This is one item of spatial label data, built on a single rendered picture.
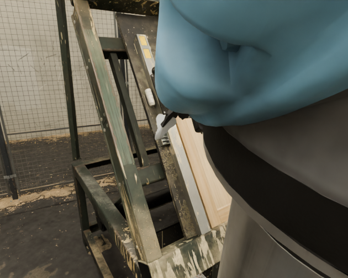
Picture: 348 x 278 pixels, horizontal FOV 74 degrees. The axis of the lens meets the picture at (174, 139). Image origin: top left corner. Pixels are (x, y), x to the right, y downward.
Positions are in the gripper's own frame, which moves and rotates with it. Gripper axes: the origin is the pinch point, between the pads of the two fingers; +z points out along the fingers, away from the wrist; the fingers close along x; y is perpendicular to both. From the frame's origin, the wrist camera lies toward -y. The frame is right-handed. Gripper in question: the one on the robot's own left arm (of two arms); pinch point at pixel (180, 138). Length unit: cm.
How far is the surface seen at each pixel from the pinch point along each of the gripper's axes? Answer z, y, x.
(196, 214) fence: 39.7, -7.3, -14.0
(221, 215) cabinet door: 45, -9, -28
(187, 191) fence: 35.0, 1.5, -12.3
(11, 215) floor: 218, 120, 100
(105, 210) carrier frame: 77, 24, 17
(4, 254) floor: 189, 66, 95
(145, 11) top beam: -8, 83, -13
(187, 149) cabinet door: 28.6, 19.0, -18.4
